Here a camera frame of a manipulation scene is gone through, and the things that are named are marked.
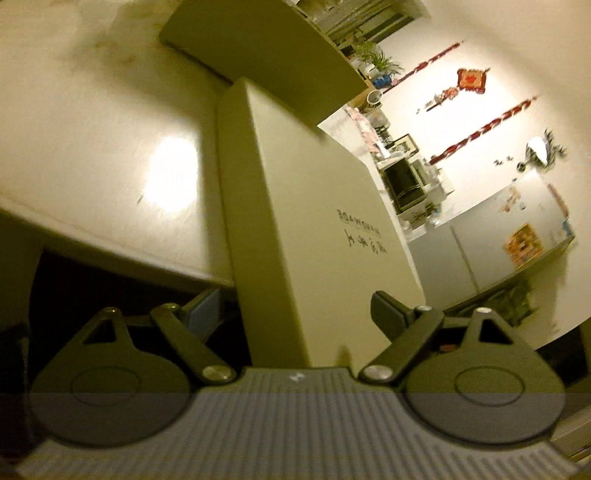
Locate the beige cardboard storage box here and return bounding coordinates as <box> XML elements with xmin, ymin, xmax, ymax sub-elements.
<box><xmin>158</xmin><ymin>0</ymin><xmax>383</xmax><ymax>134</ymax></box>

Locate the grey refrigerator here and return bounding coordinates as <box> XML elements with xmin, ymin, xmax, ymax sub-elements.
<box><xmin>406</xmin><ymin>171</ymin><xmax>578</xmax><ymax>298</ymax></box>

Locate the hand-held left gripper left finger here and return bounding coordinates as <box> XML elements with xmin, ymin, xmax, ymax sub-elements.
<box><xmin>69</xmin><ymin>288</ymin><xmax>235</xmax><ymax>385</ymax></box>

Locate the white wall ornament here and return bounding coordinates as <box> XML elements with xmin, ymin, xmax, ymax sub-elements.
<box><xmin>517</xmin><ymin>128</ymin><xmax>568</xmax><ymax>172</ymax></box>

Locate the picture frame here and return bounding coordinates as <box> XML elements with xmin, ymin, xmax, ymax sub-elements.
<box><xmin>392</xmin><ymin>134</ymin><xmax>420</xmax><ymax>157</ymax></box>

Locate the red knot decoration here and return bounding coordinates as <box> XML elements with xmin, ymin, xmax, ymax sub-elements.
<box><xmin>455</xmin><ymin>68</ymin><xmax>491</xmax><ymax>96</ymax></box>

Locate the beige cardboard box lid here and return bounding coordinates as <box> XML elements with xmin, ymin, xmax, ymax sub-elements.
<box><xmin>215</xmin><ymin>76</ymin><xmax>426</xmax><ymax>370</ymax></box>

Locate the black box appliance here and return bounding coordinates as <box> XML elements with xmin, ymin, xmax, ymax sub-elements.
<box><xmin>382</xmin><ymin>158</ymin><xmax>429</xmax><ymax>214</ymax></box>

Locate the yellow red square sticker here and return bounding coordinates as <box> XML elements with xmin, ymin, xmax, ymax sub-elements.
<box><xmin>502</xmin><ymin>223</ymin><xmax>546</xmax><ymax>269</ymax></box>

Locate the potted plant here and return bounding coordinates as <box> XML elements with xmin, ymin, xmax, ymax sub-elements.
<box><xmin>353</xmin><ymin>41</ymin><xmax>406</xmax><ymax>89</ymax></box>

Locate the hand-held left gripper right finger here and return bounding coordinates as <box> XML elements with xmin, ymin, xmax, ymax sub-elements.
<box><xmin>360</xmin><ymin>291</ymin><xmax>527</xmax><ymax>385</ymax></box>

